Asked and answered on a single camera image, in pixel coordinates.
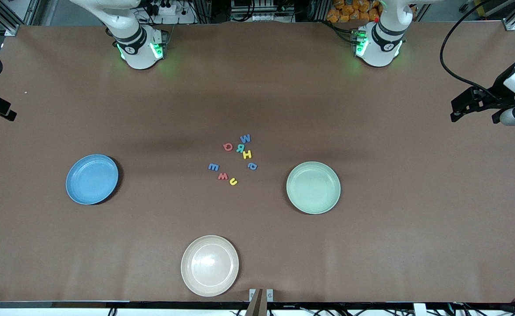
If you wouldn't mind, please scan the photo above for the green plate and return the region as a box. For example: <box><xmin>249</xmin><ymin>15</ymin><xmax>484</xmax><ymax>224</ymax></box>
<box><xmin>286</xmin><ymin>162</ymin><xmax>341</xmax><ymax>215</ymax></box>

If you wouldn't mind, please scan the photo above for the blue plate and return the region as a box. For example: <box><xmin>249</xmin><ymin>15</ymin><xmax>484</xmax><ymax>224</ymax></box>
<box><xmin>66</xmin><ymin>154</ymin><xmax>120</xmax><ymax>205</ymax></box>

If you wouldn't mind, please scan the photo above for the orange fruit bag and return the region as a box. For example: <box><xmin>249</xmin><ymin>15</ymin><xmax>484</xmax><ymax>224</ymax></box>
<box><xmin>326</xmin><ymin>0</ymin><xmax>381</xmax><ymax>23</ymax></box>

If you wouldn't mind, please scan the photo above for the brown table mat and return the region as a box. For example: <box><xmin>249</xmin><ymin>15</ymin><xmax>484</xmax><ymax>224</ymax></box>
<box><xmin>0</xmin><ymin>20</ymin><xmax>515</xmax><ymax>303</ymax></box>

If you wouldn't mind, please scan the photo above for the white power strip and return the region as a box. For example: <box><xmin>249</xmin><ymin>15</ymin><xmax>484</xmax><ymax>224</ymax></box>
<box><xmin>146</xmin><ymin>0</ymin><xmax>197</xmax><ymax>25</ymax></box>

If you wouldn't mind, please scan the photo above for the beige plate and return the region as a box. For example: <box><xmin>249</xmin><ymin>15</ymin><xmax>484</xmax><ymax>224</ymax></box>
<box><xmin>181</xmin><ymin>235</ymin><xmax>240</xmax><ymax>297</ymax></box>

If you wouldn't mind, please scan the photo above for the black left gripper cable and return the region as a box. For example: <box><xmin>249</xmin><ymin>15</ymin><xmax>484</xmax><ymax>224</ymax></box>
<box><xmin>440</xmin><ymin>0</ymin><xmax>499</xmax><ymax>95</ymax></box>

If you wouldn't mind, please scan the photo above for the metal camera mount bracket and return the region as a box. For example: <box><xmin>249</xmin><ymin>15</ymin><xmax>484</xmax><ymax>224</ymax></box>
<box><xmin>245</xmin><ymin>288</ymin><xmax>274</xmax><ymax>316</ymax></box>

